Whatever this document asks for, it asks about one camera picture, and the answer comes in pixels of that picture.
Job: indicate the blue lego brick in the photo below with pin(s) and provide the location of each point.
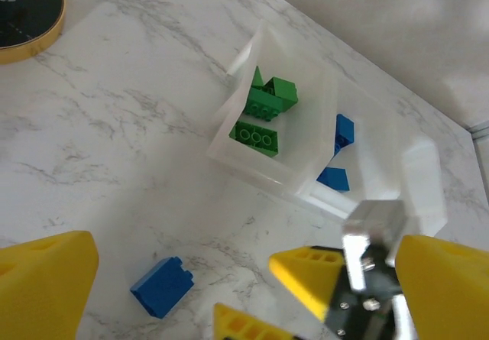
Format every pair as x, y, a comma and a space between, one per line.
334, 179
344, 131
162, 287

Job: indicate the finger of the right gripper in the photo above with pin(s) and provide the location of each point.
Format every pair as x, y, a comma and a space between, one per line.
309, 279
244, 326

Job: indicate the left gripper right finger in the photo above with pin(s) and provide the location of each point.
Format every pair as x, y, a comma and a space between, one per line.
451, 290

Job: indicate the clear three-compartment container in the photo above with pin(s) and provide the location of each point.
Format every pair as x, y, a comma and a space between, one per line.
298, 156

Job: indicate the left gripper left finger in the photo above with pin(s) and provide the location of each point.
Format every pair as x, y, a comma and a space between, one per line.
42, 290

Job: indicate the green lego brick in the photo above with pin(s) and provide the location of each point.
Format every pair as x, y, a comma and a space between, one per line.
284, 91
254, 136
261, 105

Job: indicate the gold mug tree black base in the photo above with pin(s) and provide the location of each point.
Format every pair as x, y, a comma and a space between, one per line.
23, 11

